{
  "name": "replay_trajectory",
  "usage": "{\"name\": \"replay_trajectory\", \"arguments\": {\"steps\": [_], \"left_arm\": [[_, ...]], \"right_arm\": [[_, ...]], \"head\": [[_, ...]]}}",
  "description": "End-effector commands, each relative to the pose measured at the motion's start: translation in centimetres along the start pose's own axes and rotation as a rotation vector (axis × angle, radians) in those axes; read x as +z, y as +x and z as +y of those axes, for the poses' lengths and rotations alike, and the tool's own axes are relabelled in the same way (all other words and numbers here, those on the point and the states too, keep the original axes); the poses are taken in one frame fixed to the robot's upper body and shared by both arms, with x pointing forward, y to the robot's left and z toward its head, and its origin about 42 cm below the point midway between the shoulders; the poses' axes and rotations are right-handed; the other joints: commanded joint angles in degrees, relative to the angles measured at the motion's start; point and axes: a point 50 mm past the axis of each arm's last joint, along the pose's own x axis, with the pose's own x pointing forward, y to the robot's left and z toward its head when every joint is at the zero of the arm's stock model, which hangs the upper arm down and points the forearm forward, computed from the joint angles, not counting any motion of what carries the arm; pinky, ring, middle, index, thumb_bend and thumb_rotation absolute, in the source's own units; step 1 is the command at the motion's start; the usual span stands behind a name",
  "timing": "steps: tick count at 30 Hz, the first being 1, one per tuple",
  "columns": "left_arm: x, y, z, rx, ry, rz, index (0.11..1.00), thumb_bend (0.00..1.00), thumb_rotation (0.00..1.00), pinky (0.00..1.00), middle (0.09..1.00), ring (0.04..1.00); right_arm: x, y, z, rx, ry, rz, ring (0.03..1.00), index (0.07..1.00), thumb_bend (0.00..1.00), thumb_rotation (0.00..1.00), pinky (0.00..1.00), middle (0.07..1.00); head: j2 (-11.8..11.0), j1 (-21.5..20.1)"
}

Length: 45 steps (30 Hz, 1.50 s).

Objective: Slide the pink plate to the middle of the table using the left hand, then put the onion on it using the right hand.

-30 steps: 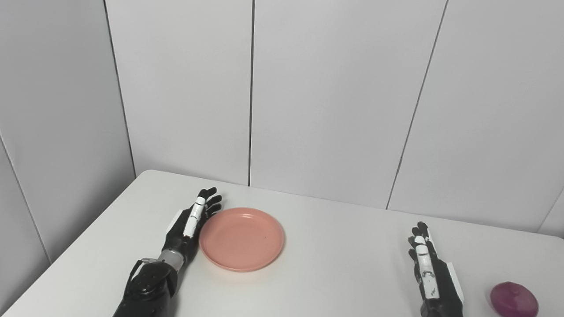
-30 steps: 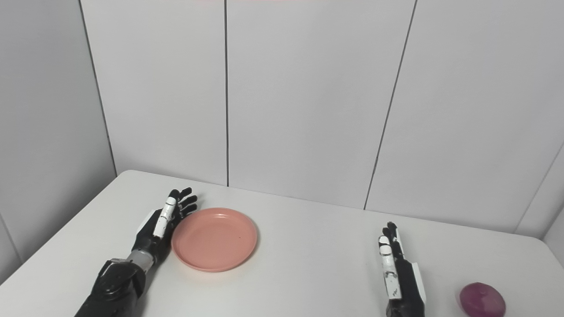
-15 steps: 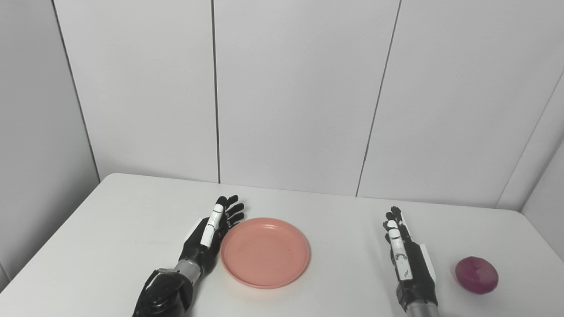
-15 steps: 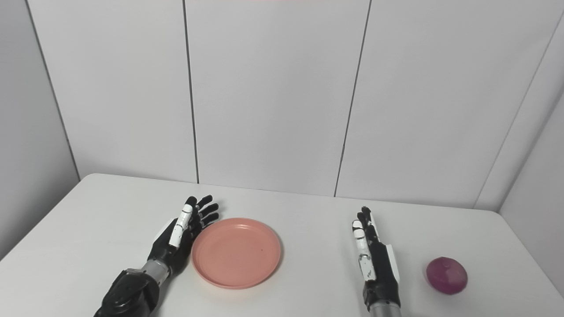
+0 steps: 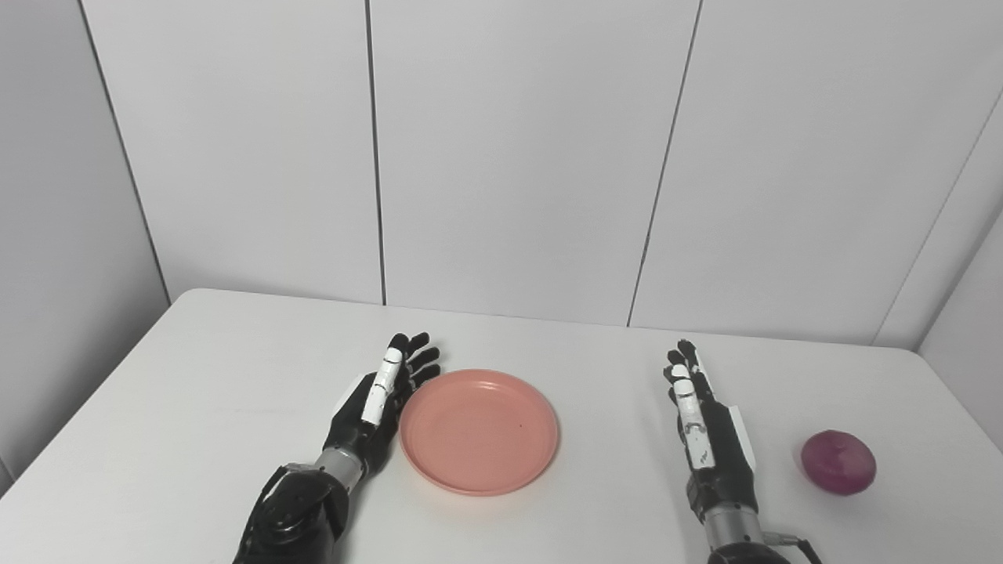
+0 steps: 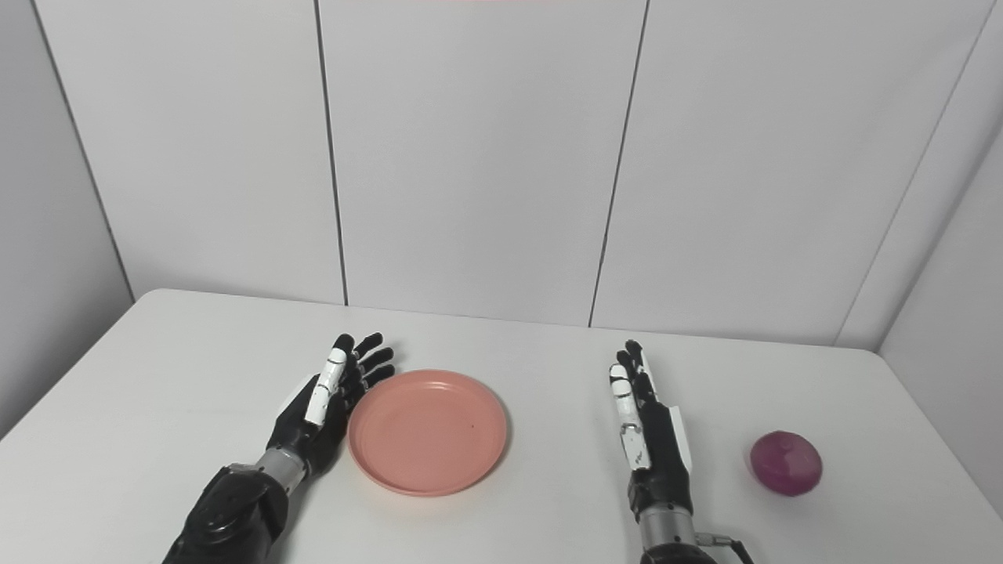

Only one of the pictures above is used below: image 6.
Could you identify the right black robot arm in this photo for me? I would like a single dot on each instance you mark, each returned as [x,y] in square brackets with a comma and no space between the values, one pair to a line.
[670,536]

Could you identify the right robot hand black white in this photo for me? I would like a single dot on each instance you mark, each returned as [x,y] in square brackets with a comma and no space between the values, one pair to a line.
[650,439]

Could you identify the purple red onion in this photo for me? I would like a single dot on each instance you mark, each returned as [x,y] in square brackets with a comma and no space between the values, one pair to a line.
[786,462]

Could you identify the pink round plate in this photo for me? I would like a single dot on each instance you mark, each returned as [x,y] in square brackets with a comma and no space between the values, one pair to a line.
[428,432]

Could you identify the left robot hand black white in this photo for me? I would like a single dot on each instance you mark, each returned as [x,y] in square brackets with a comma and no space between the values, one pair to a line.
[325,407]

